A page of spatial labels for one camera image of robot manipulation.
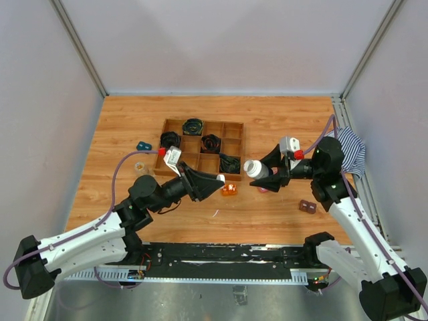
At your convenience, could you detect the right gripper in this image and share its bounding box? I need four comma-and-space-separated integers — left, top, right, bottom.
249, 144, 322, 192

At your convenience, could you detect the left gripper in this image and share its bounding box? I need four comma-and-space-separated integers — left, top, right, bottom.
149, 160, 225, 213

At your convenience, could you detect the pink pill organizer box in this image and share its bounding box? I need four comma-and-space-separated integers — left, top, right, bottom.
257, 167, 278, 193

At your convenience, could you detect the white cap pill bottle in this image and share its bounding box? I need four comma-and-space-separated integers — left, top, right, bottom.
243, 160, 273, 180

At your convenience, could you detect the white bottle cap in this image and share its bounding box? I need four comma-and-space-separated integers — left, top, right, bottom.
216, 174, 225, 182

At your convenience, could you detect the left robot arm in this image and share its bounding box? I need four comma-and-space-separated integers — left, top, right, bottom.
3, 162, 225, 300

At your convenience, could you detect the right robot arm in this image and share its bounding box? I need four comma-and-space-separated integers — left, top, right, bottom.
243, 136, 427, 320

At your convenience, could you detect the orange pill box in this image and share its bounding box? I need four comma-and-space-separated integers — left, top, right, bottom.
221, 183, 237, 197

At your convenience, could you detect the wooden compartment tray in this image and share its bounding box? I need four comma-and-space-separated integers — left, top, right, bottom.
159, 118, 245, 181

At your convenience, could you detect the brown pill box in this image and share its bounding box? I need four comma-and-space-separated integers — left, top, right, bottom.
298, 199, 317, 214

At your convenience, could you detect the teal bottle cap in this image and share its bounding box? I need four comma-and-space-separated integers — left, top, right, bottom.
136, 141, 152, 151

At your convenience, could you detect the striped cloth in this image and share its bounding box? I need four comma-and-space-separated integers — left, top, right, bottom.
337, 126, 366, 179

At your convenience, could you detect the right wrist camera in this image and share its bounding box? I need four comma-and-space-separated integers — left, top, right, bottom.
279, 136, 300, 155

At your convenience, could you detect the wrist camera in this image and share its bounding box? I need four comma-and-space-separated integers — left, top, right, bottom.
163, 146, 181, 177
279, 136, 300, 155

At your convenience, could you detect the black coiled cable right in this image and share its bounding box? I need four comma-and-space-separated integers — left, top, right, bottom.
219, 153, 241, 174

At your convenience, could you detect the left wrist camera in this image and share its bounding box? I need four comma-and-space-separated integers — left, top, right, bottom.
163, 146, 181, 177

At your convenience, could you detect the black red coiled cable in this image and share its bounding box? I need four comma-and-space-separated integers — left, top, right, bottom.
200, 133, 222, 154

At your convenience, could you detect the black coiled cable left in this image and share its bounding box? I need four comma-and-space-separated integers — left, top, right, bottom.
158, 130, 182, 150

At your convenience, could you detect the black green coiled cable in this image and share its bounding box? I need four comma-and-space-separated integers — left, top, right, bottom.
182, 117, 205, 136

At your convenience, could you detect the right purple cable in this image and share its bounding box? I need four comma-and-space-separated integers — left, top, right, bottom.
293, 114, 428, 321

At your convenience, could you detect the purple cable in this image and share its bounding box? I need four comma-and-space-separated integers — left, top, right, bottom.
293, 114, 428, 321
3, 148, 167, 290

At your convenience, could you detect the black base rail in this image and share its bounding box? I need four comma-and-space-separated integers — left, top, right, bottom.
93, 241, 345, 285

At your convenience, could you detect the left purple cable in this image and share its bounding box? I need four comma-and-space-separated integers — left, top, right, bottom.
3, 148, 167, 290

